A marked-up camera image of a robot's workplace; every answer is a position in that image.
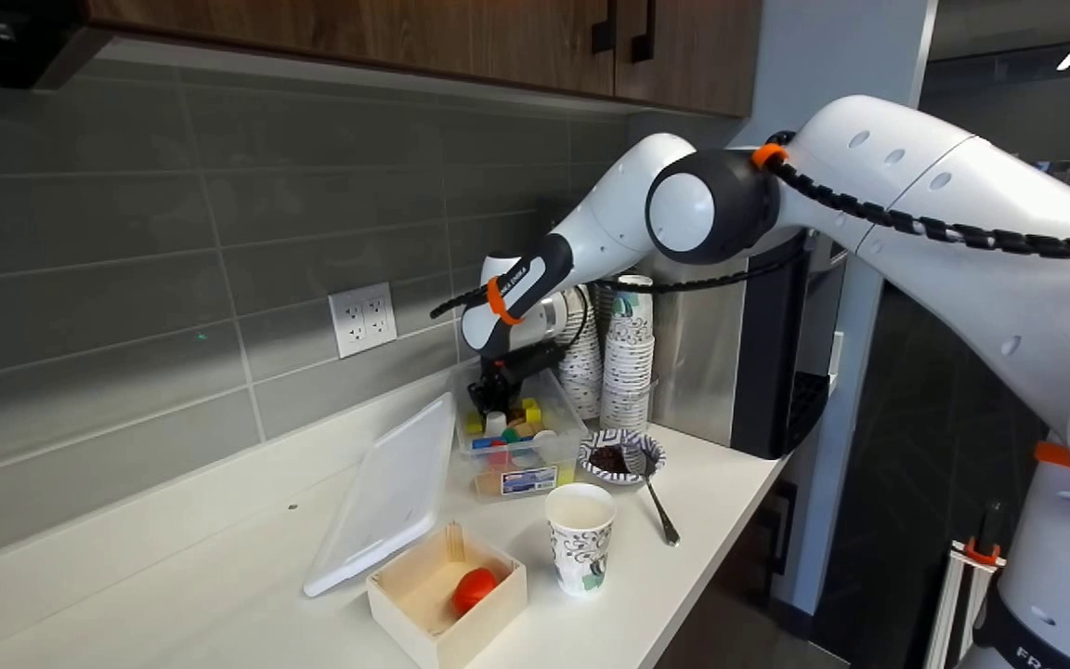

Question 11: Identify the red ball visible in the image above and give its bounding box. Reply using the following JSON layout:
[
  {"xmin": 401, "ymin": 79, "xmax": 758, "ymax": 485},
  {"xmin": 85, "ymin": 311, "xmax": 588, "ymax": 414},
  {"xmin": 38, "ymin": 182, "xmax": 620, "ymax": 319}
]
[{"xmin": 448, "ymin": 570, "xmax": 498, "ymax": 617}]

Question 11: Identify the metal spoon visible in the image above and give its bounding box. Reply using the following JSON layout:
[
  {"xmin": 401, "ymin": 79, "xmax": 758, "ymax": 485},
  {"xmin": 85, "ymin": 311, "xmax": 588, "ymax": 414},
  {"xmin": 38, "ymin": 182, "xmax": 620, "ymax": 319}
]
[{"xmin": 624, "ymin": 445, "xmax": 678, "ymax": 546}]

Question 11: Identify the clear plastic toy container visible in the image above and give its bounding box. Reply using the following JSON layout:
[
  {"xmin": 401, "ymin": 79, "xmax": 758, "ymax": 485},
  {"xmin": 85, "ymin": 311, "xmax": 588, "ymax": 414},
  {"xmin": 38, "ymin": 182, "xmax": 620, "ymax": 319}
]
[{"xmin": 454, "ymin": 372, "xmax": 588, "ymax": 499}]

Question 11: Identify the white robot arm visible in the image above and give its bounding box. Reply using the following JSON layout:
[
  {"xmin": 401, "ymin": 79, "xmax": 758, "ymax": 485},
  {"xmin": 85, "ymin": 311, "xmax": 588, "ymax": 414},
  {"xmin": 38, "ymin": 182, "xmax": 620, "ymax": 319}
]
[{"xmin": 462, "ymin": 98, "xmax": 1070, "ymax": 669}]

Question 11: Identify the white container lid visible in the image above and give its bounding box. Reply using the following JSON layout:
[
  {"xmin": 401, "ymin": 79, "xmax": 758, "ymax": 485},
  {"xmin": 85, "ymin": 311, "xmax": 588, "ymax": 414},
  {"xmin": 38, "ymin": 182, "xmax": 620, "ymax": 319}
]
[{"xmin": 302, "ymin": 394, "xmax": 457, "ymax": 599}]

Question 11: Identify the left paper cup stack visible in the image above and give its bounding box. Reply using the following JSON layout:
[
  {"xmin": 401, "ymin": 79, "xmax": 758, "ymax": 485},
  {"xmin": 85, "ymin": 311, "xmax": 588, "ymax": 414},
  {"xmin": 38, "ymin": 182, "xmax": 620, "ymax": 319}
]
[{"xmin": 556, "ymin": 285, "xmax": 599, "ymax": 423}]

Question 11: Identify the black range hood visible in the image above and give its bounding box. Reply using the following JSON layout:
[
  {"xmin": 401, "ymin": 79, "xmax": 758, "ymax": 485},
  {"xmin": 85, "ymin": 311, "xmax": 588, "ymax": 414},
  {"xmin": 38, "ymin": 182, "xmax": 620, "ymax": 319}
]
[{"xmin": 0, "ymin": 0, "xmax": 110, "ymax": 88}]

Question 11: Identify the white wall outlet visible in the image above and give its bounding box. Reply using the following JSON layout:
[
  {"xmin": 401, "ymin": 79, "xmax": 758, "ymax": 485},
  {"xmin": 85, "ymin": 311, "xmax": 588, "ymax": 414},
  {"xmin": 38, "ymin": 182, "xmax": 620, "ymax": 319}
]
[{"xmin": 327, "ymin": 281, "xmax": 398, "ymax": 358}]

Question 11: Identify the patterned bowl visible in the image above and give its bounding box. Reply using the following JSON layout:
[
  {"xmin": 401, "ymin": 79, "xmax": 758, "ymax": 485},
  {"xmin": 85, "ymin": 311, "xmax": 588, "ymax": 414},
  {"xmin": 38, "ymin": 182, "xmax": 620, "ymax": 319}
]
[{"xmin": 579, "ymin": 430, "xmax": 662, "ymax": 487}]

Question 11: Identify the wooden upper cabinet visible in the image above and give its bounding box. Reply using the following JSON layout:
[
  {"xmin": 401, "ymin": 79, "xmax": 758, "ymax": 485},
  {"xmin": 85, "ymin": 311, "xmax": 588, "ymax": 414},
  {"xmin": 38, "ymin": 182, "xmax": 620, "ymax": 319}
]
[{"xmin": 85, "ymin": 0, "xmax": 763, "ymax": 117}]

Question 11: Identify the light wooden box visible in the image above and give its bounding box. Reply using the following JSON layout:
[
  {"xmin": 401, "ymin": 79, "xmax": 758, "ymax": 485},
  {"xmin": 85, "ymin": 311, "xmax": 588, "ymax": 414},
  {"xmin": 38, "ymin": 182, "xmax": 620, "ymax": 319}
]
[{"xmin": 368, "ymin": 525, "xmax": 527, "ymax": 669}]

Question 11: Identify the right paper cup stack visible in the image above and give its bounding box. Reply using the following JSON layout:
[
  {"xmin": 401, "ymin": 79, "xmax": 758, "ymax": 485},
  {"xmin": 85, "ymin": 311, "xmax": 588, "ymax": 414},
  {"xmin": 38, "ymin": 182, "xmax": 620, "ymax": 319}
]
[{"xmin": 600, "ymin": 276, "xmax": 652, "ymax": 430}]

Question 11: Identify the white orange stand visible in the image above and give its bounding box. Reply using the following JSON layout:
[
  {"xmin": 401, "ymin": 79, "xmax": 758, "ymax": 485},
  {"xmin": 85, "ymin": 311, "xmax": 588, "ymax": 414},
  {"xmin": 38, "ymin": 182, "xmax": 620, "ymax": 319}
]
[{"xmin": 922, "ymin": 501, "xmax": 1007, "ymax": 669}]

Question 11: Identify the black object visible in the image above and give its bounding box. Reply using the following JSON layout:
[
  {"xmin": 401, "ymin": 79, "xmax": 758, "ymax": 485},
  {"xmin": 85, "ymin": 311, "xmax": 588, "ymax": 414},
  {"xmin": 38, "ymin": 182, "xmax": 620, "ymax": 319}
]
[{"xmin": 588, "ymin": 445, "xmax": 628, "ymax": 473}]

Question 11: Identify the patterned paper cup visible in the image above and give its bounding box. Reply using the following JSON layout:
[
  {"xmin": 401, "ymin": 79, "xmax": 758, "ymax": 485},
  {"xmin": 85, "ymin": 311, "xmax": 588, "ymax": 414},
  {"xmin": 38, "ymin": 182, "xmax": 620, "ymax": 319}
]
[{"xmin": 541, "ymin": 485, "xmax": 616, "ymax": 595}]

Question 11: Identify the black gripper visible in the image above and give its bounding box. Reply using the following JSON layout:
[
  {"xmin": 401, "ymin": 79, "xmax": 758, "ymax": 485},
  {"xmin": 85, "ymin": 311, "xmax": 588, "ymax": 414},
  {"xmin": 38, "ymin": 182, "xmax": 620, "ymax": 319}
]
[{"xmin": 467, "ymin": 342, "xmax": 563, "ymax": 418}]

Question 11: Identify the paper cup stack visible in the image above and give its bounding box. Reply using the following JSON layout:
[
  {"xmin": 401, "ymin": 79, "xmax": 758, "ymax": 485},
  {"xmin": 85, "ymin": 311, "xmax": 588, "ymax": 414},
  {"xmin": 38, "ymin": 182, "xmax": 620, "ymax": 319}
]
[
  {"xmin": 600, "ymin": 276, "xmax": 652, "ymax": 430},
  {"xmin": 556, "ymin": 285, "xmax": 599, "ymax": 423}
]

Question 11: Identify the black coffee machine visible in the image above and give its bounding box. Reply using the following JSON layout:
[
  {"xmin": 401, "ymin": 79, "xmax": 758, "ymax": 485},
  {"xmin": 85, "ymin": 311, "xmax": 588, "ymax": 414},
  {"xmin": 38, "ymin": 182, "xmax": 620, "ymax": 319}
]
[{"xmin": 730, "ymin": 239, "xmax": 832, "ymax": 460}]

